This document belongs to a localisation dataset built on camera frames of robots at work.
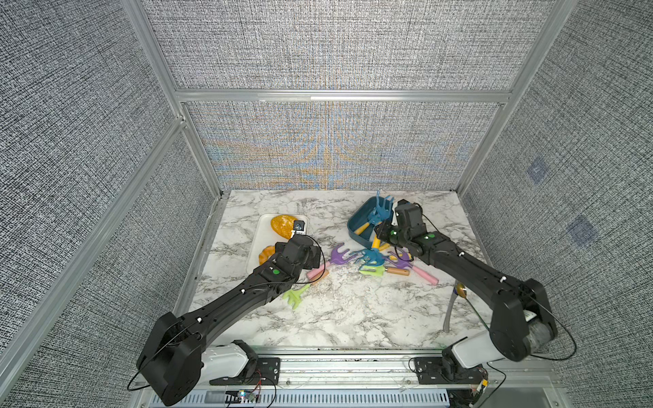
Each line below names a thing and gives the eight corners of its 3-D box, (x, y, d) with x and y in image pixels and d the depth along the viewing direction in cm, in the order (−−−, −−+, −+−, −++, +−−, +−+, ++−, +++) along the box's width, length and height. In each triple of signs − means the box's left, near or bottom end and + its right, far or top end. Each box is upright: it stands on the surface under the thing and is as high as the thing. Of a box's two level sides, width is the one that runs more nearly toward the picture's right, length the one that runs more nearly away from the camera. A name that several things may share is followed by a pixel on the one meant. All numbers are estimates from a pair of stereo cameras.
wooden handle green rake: (359, 275, 96) (360, 273, 94) (358, 268, 98) (359, 265, 96) (407, 275, 95) (409, 273, 94) (406, 268, 97) (407, 265, 96)
